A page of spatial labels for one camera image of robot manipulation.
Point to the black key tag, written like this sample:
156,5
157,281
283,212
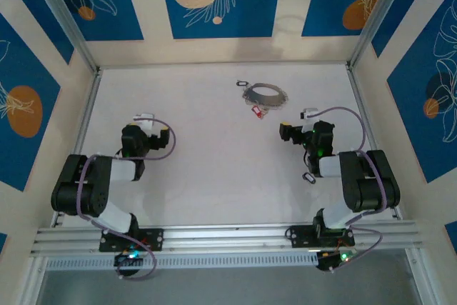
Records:
241,83
309,178

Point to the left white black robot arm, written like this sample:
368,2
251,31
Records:
82,190

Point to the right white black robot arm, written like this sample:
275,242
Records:
367,183

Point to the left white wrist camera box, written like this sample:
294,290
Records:
144,121

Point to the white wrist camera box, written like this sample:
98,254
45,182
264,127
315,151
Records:
308,114
144,121

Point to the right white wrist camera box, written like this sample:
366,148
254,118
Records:
308,114

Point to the aluminium table side rail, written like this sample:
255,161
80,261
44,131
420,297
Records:
364,115
85,123

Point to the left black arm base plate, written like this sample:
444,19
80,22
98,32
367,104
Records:
153,239

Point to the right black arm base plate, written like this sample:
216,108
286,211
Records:
300,235

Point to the aluminium mounting rail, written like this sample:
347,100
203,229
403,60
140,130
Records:
221,237

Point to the aluminium frame post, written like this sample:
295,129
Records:
378,8
64,15

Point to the aluminium frame leg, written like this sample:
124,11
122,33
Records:
423,280
32,283

